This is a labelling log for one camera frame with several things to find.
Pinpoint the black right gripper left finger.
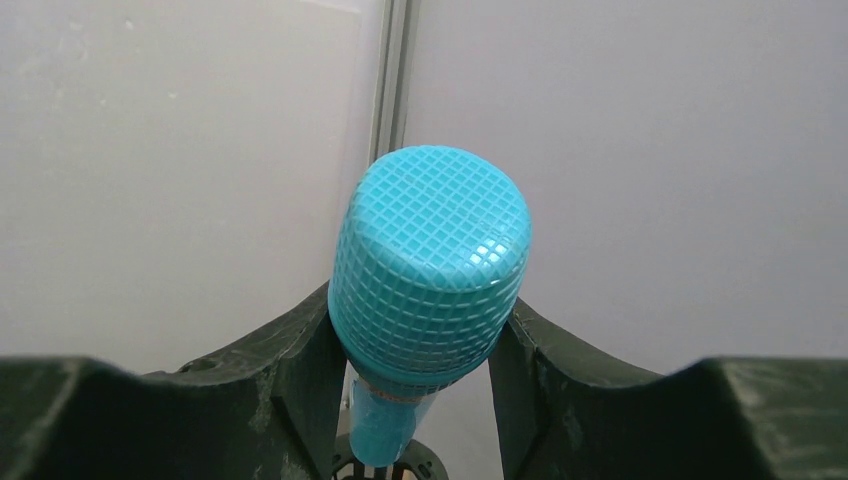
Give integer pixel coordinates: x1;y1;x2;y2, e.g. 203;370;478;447
1;287;346;479

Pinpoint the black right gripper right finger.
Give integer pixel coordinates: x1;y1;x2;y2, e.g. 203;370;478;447
489;301;847;479

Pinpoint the blue toy microphone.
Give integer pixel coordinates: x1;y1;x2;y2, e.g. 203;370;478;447
327;145;533;467

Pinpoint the black right microphone stand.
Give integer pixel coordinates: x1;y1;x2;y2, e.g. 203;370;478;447
330;434;449;480

